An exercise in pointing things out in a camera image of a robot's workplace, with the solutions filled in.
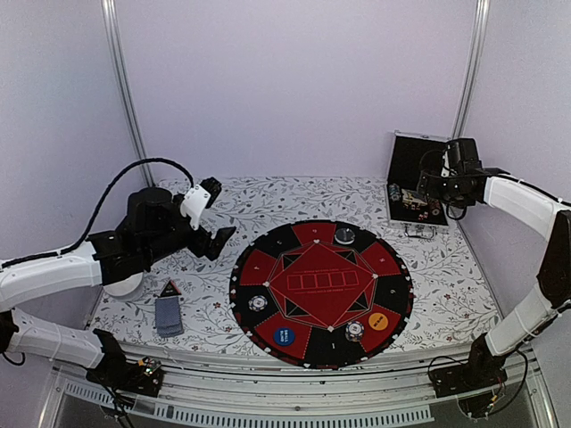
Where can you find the black white dealer button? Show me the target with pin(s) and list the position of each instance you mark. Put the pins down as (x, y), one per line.
(345, 235)

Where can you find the right aluminium frame post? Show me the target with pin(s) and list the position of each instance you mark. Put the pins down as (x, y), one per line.
(475, 54)

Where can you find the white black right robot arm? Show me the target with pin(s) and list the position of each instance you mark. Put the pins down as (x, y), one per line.
(533, 232)

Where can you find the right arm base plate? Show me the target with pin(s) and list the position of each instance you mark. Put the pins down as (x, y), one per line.
(451, 377)

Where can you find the round red black poker mat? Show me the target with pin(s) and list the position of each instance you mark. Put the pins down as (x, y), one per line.
(316, 286)

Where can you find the boxed card deck in case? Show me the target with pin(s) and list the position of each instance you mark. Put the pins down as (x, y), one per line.
(412, 198)

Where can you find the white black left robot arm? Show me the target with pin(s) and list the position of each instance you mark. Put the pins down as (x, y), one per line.
(158, 223)

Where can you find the blue small blind button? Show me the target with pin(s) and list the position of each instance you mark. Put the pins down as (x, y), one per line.
(284, 336)

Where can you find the blue playing card deck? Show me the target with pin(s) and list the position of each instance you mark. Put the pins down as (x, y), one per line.
(168, 321)

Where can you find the white blue poker chip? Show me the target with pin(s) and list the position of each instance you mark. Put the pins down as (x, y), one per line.
(257, 303)

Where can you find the orange big blind button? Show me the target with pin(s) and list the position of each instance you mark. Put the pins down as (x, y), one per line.
(378, 321)

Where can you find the left poker chip row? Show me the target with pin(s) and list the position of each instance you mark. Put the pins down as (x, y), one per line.
(394, 193)

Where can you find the aluminium frame post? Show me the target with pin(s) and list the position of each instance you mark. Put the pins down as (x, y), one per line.
(475, 54)
(112, 30)

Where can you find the front aluminium rail frame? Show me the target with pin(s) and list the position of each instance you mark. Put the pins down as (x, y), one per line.
(218, 390)

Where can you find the black triangular card holder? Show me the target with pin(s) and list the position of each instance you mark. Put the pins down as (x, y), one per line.
(169, 290)

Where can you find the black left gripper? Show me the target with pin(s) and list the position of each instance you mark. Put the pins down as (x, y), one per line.
(201, 247)

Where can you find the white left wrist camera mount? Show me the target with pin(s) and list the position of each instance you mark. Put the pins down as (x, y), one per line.
(195, 201)

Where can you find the white bowl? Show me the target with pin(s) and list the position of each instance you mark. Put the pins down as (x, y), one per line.
(126, 290)

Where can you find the left aluminium frame post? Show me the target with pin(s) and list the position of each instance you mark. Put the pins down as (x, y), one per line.
(112, 30)

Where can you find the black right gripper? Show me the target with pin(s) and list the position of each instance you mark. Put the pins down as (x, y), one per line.
(433, 191)

